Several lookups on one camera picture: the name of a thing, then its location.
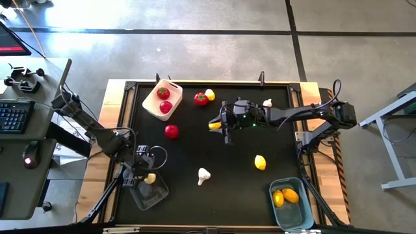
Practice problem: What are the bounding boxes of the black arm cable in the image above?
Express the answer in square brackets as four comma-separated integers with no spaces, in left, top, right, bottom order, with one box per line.
[279,79,343,131]
[113,126,168,171]

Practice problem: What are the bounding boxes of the grey plastic bin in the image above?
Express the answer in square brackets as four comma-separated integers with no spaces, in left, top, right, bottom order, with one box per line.
[125,168,170,211]

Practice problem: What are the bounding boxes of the white plastic basket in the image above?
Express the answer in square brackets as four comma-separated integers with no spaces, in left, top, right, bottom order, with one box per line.
[142,78,184,122]

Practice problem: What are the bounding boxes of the yellow black hazard tape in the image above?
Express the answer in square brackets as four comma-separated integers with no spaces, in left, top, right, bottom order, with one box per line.
[326,88,352,225]

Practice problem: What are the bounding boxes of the black tablet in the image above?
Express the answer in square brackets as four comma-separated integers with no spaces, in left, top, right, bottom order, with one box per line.
[0,181,10,219]

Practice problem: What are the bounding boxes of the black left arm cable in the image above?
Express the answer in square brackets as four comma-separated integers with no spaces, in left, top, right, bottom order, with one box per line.
[113,126,168,171]

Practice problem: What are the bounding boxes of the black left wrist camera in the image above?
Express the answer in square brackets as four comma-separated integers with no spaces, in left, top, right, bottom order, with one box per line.
[135,144,155,161]

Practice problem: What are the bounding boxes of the blue plastic bin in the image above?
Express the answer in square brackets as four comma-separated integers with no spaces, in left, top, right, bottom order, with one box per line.
[268,177,315,232]

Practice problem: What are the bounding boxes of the grey metal stand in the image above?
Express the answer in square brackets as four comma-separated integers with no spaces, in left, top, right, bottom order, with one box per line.
[358,81,416,191]

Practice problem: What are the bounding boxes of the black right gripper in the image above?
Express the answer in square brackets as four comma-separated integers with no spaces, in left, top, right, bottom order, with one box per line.
[216,109,271,146]

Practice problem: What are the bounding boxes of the large red apple toy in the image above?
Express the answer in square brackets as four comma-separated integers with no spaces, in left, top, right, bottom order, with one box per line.
[159,100,174,114]

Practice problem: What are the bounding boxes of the black keyboard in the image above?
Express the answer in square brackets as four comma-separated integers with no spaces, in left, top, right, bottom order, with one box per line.
[0,99,36,135]

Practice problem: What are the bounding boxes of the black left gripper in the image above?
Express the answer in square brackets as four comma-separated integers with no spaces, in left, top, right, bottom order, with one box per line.
[122,157,155,187]

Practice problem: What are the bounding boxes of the black floor cable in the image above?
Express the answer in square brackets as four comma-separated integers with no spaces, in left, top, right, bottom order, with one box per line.
[382,113,416,144]

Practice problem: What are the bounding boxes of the black table mat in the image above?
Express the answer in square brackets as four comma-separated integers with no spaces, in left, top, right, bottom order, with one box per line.
[115,83,302,227]

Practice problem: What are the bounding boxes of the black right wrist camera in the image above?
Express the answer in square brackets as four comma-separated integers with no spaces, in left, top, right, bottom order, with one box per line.
[233,97,254,114]

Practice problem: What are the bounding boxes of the white garlic bulb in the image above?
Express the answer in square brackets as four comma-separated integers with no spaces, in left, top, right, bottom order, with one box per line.
[197,167,211,187]

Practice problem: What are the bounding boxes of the black desk clamp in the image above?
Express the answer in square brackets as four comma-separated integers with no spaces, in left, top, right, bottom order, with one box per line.
[3,77,42,94]
[6,62,46,79]

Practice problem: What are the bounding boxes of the grey desk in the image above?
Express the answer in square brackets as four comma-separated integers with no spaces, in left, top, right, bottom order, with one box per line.
[0,57,73,221]

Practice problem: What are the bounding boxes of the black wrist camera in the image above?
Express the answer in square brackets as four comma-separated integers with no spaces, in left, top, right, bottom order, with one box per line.
[135,144,155,161]
[233,97,254,114]

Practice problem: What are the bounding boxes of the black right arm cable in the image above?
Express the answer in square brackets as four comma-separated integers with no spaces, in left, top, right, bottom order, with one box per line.
[279,79,343,131]

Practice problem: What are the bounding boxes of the black computer mouse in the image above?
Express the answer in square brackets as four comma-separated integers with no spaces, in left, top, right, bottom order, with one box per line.
[21,140,42,170]

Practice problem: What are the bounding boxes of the white paper sheet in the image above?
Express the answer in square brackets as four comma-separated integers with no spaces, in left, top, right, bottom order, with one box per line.
[51,123,95,166]

